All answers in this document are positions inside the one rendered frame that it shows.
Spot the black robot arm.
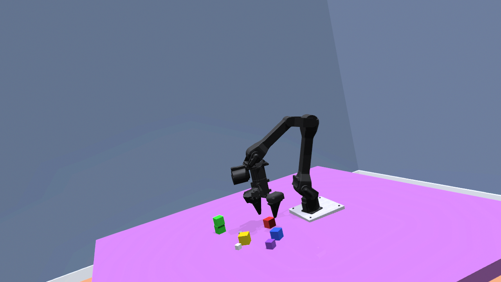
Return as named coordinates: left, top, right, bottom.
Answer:
left=231, top=114, right=323, bottom=215

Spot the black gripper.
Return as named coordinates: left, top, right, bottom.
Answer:
left=250, top=178, right=285, bottom=218

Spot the red block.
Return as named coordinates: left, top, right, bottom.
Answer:
left=263, top=216, right=276, bottom=229

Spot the purple block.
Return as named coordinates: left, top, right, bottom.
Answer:
left=265, top=239, right=276, bottom=249

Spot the green block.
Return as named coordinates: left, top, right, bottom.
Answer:
left=213, top=215, right=225, bottom=227
left=214, top=225, right=226, bottom=235

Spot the yellow block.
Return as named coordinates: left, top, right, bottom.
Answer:
left=238, top=231, right=251, bottom=246

